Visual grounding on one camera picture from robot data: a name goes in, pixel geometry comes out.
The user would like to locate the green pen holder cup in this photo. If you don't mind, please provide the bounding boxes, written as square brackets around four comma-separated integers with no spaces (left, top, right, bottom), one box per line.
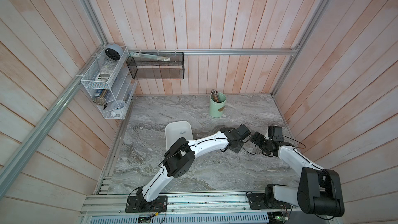
[209,92,227,118]

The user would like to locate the black wire mesh basket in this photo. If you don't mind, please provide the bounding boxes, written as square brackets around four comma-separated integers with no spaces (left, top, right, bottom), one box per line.
[126,52,185,80]

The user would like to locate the white rectangular storage box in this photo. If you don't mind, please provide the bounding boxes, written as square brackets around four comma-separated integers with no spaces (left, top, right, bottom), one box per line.
[165,121,194,150]

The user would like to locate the horizontal aluminium wall rail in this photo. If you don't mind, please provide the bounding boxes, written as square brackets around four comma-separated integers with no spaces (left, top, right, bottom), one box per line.
[128,48,298,56]

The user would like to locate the pens in green cup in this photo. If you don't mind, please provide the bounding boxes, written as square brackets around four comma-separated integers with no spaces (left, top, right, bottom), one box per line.
[211,90,221,103]

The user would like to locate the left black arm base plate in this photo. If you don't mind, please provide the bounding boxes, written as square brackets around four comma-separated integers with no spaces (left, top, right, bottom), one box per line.
[125,196,168,213]

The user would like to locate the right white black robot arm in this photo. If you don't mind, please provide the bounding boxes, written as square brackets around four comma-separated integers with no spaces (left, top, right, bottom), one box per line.
[247,125,345,220]

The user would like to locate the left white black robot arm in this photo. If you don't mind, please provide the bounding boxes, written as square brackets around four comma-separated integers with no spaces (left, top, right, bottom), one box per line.
[136,124,251,211]

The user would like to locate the white wire wall shelf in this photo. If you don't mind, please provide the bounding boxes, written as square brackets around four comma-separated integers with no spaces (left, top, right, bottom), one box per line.
[81,45,137,120]

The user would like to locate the aluminium front frame rails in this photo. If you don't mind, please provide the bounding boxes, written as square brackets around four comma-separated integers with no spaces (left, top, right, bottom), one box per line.
[77,191,343,224]

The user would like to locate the flat packaged item on basket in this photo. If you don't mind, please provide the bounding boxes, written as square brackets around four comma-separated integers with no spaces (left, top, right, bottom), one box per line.
[129,52,171,62]

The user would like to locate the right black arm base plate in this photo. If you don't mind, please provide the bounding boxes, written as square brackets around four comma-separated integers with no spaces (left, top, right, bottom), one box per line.
[246,191,292,210]

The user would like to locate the round grey alarm clock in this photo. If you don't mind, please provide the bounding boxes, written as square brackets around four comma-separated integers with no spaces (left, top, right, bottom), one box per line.
[105,44,123,61]

